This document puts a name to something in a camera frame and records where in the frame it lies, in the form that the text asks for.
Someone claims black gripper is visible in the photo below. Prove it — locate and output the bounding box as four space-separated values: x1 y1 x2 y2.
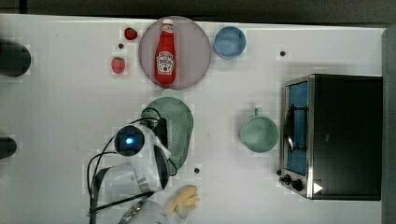
146 118 168 149

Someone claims green oval strainer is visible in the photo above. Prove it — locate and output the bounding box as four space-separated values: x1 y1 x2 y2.
141 90 193 175

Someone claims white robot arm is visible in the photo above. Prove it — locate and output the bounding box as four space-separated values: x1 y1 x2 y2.
88 118 171 224

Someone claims red ketchup bottle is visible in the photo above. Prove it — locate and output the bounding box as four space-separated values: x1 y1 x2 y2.
154 19 177 85

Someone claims yellow banana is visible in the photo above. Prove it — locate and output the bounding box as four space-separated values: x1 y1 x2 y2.
167 185 200 219

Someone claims lower red strawberry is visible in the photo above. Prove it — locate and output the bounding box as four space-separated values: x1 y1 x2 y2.
111 57 126 74

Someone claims red strawberry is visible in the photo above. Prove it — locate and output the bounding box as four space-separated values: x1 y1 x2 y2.
124 27 138 40
111 57 126 74

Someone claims pink round plate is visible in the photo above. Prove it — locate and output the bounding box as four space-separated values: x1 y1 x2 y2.
138 16 211 90

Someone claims upper red strawberry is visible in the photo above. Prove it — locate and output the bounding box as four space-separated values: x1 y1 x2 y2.
124 27 138 40

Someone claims green mug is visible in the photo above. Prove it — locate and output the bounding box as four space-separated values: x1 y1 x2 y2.
239 107 279 153

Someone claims blue bowl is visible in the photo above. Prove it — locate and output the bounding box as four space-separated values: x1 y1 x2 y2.
214 26 247 60

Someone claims black empty cup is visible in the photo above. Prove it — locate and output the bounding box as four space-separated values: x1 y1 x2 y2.
0 137 17 159

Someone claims black utensil cup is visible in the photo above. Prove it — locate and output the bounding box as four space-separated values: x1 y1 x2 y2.
0 42 32 77

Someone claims black toaster oven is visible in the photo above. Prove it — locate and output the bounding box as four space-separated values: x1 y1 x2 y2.
277 74 383 201

